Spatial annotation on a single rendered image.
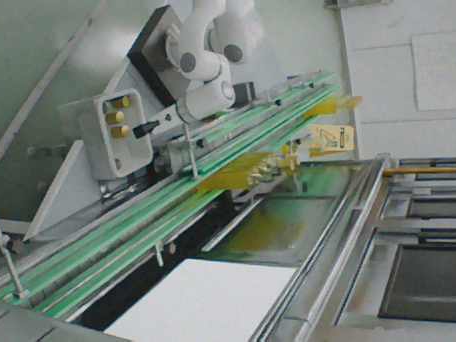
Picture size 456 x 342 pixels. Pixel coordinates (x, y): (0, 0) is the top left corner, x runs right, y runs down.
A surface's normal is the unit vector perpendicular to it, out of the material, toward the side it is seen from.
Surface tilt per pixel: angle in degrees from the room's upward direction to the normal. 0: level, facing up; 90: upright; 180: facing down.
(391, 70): 90
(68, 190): 0
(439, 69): 90
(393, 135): 90
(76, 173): 0
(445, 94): 90
